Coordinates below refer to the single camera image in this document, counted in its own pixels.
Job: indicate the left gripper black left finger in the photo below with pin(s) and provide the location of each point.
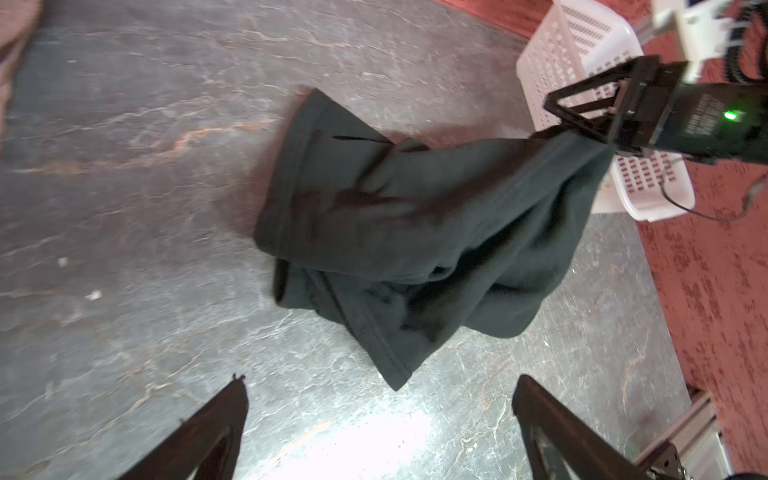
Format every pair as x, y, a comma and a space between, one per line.
206, 445

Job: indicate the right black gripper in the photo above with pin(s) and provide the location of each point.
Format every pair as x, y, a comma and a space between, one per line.
644, 104

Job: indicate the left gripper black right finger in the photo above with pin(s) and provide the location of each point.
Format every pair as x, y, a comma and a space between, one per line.
558, 444

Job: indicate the black shorts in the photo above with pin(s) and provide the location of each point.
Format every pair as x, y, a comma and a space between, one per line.
404, 244

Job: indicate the pink shorts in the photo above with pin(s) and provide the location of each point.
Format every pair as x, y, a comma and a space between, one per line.
19, 19

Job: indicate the white plastic basket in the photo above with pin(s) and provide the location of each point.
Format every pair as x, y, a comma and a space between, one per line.
578, 39

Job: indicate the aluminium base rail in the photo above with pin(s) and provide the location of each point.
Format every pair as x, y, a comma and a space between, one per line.
692, 447

